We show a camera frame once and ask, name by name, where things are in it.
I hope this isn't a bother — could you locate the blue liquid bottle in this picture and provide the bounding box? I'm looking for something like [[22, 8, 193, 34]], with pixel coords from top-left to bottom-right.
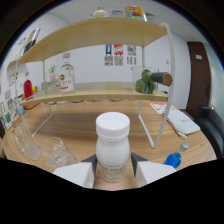
[[163, 140, 190, 169]]

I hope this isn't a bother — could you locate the white milk bottle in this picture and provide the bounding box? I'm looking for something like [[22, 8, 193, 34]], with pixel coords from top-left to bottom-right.
[[95, 111, 131, 183]]

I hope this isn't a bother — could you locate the small clear bottle orange cap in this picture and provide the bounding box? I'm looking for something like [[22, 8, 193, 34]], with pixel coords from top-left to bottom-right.
[[10, 128, 25, 154]]

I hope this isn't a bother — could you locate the clear glass with ice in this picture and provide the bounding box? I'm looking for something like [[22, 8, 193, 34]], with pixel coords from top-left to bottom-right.
[[41, 136, 77, 172]]

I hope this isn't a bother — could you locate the white pouch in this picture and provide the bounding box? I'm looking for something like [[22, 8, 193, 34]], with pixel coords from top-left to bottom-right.
[[166, 109, 202, 139]]

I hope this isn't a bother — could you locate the orange patterned paper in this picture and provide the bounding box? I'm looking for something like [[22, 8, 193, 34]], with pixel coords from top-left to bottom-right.
[[148, 101, 179, 116]]

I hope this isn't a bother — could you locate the black armchair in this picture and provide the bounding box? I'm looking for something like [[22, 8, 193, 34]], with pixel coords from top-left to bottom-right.
[[194, 104, 224, 159]]

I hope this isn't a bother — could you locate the pale blue bottle white cap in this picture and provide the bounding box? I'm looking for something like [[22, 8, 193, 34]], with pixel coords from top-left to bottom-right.
[[17, 104, 25, 117]]

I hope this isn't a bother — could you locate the glass of green limes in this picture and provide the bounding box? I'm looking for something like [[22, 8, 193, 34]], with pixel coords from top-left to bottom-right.
[[131, 65, 159, 95]]

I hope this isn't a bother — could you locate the black kettle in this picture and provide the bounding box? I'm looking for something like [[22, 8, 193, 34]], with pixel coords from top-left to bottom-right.
[[0, 116, 6, 139]]

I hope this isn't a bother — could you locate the dark muddler wooden end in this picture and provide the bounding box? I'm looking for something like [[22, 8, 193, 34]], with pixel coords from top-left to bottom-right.
[[150, 71, 174, 87]]

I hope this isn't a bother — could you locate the red liquid bottle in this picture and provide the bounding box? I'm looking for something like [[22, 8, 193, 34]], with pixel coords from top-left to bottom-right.
[[23, 71, 34, 100]]

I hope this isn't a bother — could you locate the brown door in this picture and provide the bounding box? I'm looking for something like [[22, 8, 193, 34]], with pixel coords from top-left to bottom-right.
[[185, 41, 214, 119]]

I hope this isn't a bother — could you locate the two-tier wooden shelf rack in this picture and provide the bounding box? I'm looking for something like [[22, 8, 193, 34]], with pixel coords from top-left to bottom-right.
[[7, 16, 177, 150]]

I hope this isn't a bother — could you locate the large black yellow can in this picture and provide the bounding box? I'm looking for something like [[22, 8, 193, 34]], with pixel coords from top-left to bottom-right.
[[23, 27, 42, 54]]

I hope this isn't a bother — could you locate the yellow snack bag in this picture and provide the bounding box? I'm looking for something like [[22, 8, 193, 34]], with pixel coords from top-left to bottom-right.
[[124, 4, 148, 22]]

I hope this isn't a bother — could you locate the ceiling light fixture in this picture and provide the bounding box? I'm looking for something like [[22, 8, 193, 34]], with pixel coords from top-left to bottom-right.
[[111, 9, 124, 17]]

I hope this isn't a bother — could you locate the clear bottle green cap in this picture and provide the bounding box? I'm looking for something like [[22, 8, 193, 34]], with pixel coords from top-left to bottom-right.
[[91, 6, 109, 19]]

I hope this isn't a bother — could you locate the colourful wall poster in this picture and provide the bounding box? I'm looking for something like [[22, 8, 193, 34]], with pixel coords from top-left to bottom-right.
[[126, 45, 137, 66]]

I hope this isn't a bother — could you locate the red wall poster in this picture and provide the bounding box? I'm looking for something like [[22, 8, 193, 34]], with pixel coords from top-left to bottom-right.
[[113, 44, 124, 66]]

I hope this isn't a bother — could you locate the blue wall poster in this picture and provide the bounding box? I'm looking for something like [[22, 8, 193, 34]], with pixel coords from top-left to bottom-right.
[[104, 44, 114, 66]]

